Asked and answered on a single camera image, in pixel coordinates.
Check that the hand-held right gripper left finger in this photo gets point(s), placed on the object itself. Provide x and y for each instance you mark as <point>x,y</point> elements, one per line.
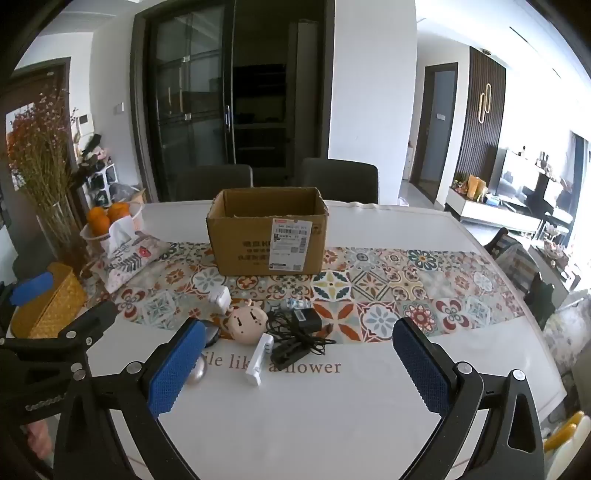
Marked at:
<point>178,369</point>

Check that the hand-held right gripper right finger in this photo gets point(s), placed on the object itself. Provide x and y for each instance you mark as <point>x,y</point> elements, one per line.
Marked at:
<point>422,369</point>

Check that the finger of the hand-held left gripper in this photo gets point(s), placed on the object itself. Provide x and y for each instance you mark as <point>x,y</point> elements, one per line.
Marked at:
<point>94,321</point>
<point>32,287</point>

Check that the white charger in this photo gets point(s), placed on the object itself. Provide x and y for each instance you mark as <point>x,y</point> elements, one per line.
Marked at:
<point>219,300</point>

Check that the small medical worker figurine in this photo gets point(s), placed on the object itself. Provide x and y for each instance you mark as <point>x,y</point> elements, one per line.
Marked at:
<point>293,304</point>

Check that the brown cardboard box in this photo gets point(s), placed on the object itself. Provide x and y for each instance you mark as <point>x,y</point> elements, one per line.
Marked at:
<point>268,235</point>

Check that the silver metal ball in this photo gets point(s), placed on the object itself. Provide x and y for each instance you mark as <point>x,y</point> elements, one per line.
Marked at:
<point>198,370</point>

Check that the yellow woven box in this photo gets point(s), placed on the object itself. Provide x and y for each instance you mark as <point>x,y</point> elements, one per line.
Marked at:
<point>51,307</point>

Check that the glass vase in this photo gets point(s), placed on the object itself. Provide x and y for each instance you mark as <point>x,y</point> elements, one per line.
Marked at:
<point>62,235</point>

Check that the floral fabric tissue box cover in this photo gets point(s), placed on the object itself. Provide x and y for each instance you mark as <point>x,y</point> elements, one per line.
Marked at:
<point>134,261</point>

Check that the white plastic basket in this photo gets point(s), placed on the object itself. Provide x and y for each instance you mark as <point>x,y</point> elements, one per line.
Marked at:
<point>92,240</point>

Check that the patterned tile-print table runner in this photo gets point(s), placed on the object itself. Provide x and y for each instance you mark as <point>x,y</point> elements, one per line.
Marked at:
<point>392,295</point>

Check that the white plastic clip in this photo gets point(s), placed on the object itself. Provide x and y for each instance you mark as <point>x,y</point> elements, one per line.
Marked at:
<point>257,362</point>

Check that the cartoon head toy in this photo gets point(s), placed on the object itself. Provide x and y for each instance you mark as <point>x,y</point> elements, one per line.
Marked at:
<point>244,323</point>

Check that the white shoe rack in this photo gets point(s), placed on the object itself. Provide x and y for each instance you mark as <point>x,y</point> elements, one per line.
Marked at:
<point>101,182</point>

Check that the black power adapter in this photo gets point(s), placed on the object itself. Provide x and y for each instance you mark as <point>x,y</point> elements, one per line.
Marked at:
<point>305,319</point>

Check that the dried flower bouquet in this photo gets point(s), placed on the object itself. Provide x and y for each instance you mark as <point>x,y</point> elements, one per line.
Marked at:
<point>41,152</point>

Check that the dark wooden chair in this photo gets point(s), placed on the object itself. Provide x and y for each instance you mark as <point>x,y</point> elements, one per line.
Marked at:
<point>519,267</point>

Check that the yellow plastic object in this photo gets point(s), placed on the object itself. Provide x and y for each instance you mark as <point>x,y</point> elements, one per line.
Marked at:
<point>563,434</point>

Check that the dark grey chair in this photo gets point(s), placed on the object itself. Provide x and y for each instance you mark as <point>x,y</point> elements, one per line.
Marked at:
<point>214,183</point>
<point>339,180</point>

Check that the television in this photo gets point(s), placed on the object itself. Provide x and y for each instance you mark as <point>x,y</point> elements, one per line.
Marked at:
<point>515,177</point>

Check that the glass sliding door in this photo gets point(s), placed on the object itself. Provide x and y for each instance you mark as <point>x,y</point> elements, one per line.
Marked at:
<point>189,106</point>

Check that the grey room door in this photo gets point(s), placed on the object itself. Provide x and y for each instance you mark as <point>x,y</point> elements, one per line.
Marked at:
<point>434,134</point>

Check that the wall intercom panel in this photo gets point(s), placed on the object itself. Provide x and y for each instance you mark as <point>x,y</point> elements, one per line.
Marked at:
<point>84,119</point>

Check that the gold wall decoration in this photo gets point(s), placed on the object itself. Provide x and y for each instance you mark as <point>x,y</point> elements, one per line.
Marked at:
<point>484,104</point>

